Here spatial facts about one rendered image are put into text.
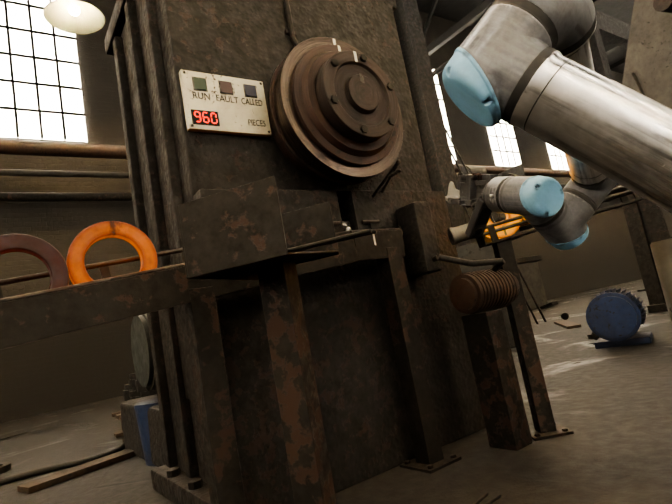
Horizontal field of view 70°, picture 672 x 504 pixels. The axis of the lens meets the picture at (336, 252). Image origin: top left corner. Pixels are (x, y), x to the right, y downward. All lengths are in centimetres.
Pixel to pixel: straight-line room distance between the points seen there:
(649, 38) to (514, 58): 336
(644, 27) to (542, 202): 306
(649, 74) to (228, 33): 305
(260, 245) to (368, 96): 82
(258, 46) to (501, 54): 110
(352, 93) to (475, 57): 78
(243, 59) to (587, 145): 118
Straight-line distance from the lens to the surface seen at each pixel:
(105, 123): 813
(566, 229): 124
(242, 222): 85
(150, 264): 118
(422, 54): 649
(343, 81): 153
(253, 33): 175
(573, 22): 86
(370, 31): 209
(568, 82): 75
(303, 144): 144
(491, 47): 77
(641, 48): 413
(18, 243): 116
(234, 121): 152
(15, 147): 702
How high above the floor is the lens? 46
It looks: 8 degrees up
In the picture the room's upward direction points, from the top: 10 degrees counter-clockwise
